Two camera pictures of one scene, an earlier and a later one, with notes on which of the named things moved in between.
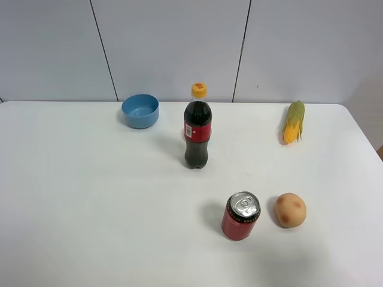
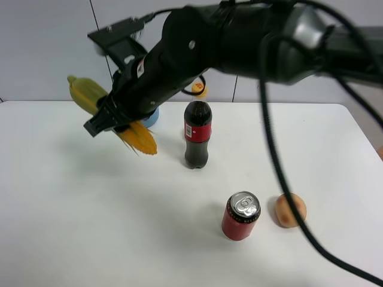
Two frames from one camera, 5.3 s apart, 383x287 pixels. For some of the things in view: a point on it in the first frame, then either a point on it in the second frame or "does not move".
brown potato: x=290 y=210 does not move
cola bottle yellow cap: x=197 y=125 does not move
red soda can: x=243 y=210 does not move
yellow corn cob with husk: x=292 y=128 to x=88 y=93
